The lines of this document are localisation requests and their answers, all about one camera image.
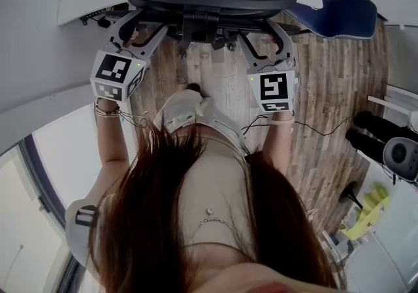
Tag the clear plastic box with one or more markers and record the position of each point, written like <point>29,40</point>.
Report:
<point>338,246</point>

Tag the person's left forearm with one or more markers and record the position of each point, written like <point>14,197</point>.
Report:
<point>111,138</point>

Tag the dark-framed window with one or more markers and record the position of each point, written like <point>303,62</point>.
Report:
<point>65,154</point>

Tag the blue chair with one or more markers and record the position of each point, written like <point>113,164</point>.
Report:
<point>343,14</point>

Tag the black power adapter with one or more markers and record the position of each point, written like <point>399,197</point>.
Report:
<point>104,21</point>

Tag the black round stand base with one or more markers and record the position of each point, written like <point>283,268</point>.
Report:
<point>347,194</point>

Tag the white side table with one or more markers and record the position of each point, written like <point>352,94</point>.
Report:
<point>401,99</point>

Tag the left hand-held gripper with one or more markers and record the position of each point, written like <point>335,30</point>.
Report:
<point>109,71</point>

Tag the yellow-green bag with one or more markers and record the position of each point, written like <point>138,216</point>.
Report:
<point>369,216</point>

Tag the person's dark shoe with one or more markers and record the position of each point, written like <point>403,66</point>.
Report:
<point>194,86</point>

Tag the person's left hand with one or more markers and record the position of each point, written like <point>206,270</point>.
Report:
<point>134,34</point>

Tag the grey rounded device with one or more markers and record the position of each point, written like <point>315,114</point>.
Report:
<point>400,154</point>

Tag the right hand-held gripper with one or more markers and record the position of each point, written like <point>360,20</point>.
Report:
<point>274,86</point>

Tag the black power strip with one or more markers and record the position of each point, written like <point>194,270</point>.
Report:
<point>93,16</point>

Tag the person's beige top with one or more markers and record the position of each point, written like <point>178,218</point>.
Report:
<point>212,180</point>

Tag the person's right hand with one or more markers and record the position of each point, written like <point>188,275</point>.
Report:
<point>273,40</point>

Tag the person's white shorts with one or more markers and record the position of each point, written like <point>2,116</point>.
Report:
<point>183,105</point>

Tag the person's right forearm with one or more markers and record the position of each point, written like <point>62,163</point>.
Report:
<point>277,148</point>

